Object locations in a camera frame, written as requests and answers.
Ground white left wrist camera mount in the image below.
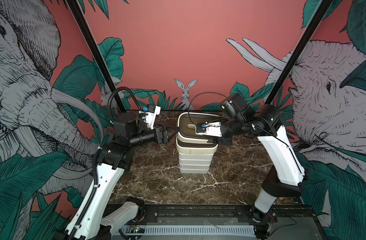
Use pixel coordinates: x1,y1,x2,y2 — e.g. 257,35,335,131
139,104,161,130

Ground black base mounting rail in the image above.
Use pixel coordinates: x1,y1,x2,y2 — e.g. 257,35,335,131
103,204,305,223

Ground dark brown lid tissue box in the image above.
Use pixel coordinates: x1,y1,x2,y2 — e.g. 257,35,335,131
176,139,218,155
177,112,220,144

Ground wood lid white tissue box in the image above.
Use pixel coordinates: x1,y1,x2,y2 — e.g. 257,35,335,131
179,153,213,161

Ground white slotted cable duct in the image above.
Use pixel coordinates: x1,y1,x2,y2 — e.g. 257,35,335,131
121,225,255,237

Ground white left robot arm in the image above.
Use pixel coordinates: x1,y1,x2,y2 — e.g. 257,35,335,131
53,107,169,240

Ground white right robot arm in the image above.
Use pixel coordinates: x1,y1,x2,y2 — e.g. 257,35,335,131
219,102,306,214

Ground small circuit board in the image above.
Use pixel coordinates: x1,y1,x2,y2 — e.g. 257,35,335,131
128,226,145,234

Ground black right frame post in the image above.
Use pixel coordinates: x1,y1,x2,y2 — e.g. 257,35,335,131
264,0,333,104

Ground black left frame post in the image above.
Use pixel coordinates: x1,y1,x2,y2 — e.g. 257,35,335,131
65,1,124,106

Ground black frame post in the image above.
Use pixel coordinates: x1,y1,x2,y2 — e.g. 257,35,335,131
65,1,124,106
264,0,333,104

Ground black corrugated cable conduit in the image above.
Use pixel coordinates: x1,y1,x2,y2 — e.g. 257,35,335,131
67,86,142,240

